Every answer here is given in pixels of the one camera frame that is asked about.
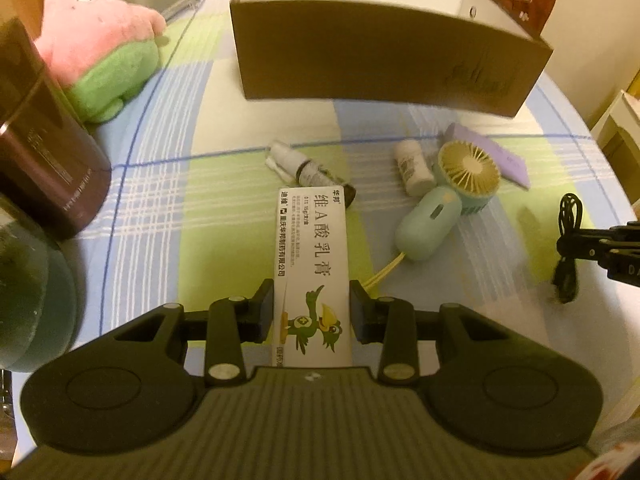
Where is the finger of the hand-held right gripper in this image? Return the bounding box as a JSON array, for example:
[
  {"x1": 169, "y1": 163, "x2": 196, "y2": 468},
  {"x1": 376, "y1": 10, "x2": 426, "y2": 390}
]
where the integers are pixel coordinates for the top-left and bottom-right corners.
[{"x1": 556, "y1": 227, "x2": 616, "y2": 261}]

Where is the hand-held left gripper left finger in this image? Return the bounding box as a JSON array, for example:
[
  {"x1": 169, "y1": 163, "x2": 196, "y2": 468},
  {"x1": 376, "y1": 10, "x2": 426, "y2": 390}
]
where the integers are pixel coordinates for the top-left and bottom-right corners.
[{"x1": 80, "y1": 278, "x2": 275, "y2": 386}]

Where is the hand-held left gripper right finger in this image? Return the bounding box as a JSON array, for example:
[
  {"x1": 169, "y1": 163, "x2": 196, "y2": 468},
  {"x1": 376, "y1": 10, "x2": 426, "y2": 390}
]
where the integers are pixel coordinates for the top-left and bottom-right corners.
[{"x1": 350, "y1": 280, "x2": 546, "y2": 382}]

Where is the black usb cable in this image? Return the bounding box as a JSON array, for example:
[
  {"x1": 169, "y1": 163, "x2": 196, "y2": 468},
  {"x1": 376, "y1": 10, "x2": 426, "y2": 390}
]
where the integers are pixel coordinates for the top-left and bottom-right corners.
[{"x1": 550, "y1": 192, "x2": 586, "y2": 305}]

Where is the white ointment carton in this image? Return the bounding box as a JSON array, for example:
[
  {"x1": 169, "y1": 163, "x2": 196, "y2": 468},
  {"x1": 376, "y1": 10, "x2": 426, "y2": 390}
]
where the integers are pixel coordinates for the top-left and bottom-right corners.
[{"x1": 272, "y1": 186, "x2": 355, "y2": 368}]

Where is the mint handheld fan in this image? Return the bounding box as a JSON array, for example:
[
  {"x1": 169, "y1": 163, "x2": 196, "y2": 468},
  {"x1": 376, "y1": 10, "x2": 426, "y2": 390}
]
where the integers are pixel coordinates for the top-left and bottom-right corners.
[{"x1": 360, "y1": 140, "x2": 502, "y2": 293}]

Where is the purple tube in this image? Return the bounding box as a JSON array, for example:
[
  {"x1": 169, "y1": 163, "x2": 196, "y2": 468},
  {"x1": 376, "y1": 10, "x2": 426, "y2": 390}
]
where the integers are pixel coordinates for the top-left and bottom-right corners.
[{"x1": 442, "y1": 122, "x2": 533, "y2": 190}]

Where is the brown cardboard box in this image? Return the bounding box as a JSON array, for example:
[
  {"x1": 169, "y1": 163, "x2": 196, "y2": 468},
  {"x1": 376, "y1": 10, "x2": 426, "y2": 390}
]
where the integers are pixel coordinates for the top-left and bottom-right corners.
[{"x1": 230, "y1": 0, "x2": 555, "y2": 120}]

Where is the checked tablecloth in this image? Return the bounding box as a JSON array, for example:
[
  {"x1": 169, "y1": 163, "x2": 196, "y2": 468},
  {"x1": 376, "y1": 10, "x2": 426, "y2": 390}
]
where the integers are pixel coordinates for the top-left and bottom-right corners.
[{"x1": 10, "y1": 0, "x2": 640, "y2": 361}]

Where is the white wooden chair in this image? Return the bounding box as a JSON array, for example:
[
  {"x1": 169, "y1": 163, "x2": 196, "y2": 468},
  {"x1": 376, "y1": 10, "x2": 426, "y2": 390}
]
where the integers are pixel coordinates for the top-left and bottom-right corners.
[{"x1": 595, "y1": 90, "x2": 640, "y2": 181}]

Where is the small white capped tube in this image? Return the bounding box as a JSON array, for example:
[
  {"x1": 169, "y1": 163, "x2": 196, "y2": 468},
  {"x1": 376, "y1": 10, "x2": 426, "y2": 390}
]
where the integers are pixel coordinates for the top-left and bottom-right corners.
[{"x1": 265, "y1": 142, "x2": 358, "y2": 208}]

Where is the small white bottle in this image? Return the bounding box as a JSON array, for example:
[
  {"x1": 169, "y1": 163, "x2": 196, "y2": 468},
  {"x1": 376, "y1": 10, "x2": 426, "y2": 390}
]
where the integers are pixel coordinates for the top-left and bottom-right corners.
[{"x1": 394, "y1": 140, "x2": 437, "y2": 197}]

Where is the green lidded glass jar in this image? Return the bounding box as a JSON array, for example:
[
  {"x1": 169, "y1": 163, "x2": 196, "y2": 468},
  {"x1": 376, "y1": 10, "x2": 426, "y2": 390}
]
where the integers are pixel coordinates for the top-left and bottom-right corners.
[{"x1": 0, "y1": 197, "x2": 78, "y2": 373}]

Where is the brown metal canister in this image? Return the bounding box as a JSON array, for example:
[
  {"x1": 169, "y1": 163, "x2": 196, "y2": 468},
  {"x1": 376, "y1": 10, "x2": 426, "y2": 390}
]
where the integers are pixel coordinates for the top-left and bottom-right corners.
[{"x1": 0, "y1": 17, "x2": 112, "y2": 241}]

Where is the pink starfish plush toy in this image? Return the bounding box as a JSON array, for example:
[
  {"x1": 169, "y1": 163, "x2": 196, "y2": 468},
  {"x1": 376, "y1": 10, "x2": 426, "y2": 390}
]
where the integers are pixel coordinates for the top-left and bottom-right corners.
[{"x1": 37, "y1": 0, "x2": 167, "y2": 123}]

